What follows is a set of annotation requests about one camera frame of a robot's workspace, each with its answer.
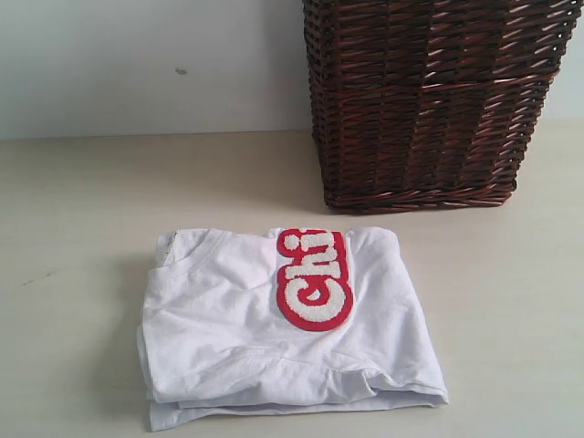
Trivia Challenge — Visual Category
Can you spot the white t-shirt red lettering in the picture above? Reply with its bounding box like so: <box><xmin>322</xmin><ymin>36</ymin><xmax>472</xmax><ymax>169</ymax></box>
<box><xmin>137</xmin><ymin>227</ymin><xmax>448</xmax><ymax>431</ymax></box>

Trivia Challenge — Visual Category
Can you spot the dark brown wicker basket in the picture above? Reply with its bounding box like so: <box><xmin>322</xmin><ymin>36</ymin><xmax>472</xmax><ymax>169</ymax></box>
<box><xmin>303</xmin><ymin>0</ymin><xmax>582</xmax><ymax>214</ymax></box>

